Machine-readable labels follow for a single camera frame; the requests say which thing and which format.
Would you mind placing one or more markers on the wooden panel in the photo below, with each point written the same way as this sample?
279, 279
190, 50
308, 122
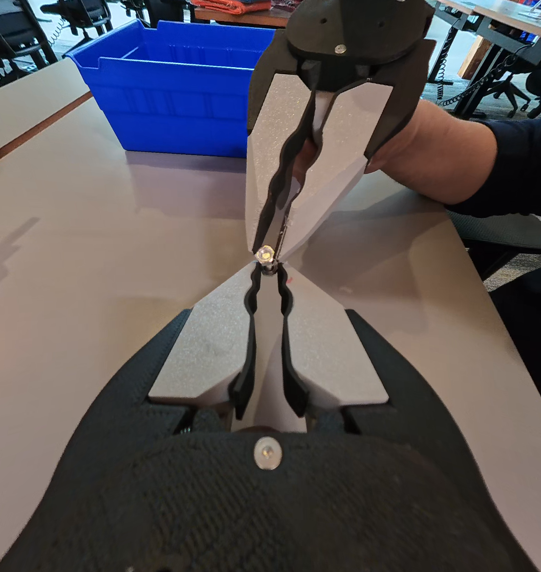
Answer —
476, 58

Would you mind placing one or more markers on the blue plastic bin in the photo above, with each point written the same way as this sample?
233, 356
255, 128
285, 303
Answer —
163, 102

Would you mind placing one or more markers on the person's right forearm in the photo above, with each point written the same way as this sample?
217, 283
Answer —
512, 165

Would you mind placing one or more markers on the black office chair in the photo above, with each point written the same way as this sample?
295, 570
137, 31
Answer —
11, 27
87, 13
538, 85

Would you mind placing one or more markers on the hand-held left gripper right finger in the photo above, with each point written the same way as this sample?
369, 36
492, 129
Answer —
337, 353

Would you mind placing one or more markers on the desk with black legs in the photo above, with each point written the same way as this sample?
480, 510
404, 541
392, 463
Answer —
498, 15

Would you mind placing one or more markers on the grey mesh office chair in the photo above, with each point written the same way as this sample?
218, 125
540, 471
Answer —
512, 232

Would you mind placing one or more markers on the person's right hand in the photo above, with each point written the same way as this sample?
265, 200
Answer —
413, 152

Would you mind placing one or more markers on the brown wooden table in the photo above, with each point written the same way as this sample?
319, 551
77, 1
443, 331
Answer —
234, 18

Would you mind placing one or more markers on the orange folded cloth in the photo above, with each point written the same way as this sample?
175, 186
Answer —
226, 5

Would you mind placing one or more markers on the silver bolt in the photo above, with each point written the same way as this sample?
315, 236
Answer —
265, 254

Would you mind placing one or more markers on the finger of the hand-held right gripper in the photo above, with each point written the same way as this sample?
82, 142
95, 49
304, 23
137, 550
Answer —
346, 143
266, 147

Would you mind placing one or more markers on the silver nut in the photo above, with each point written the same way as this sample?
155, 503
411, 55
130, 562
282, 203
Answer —
268, 270

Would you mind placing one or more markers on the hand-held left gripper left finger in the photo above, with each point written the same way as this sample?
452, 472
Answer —
199, 348

